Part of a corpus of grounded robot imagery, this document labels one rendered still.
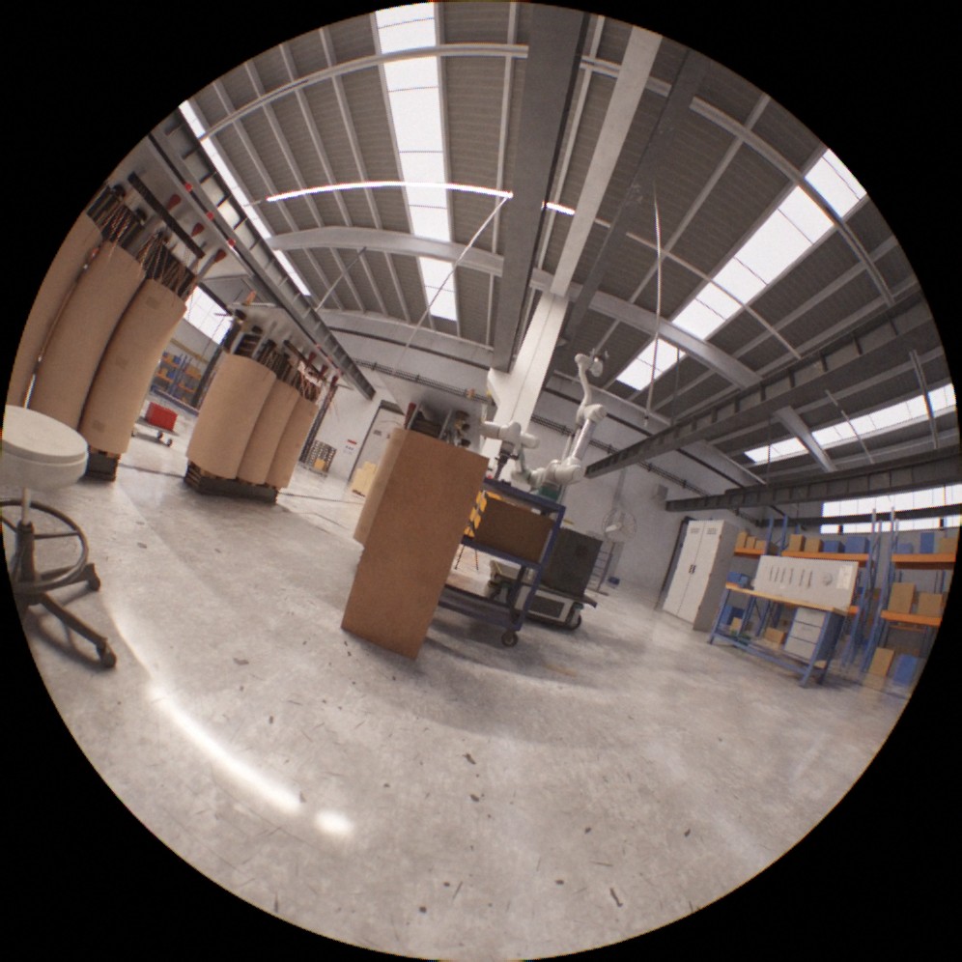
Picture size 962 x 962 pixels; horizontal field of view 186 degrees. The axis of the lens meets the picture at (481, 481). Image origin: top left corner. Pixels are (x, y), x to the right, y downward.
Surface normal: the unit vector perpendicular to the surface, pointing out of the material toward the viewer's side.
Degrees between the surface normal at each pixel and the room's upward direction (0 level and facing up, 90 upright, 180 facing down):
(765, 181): 175
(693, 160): 175
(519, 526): 90
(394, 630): 90
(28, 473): 90
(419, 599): 90
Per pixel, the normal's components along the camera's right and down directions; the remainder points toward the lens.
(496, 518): 0.04, -0.11
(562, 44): -0.34, 0.93
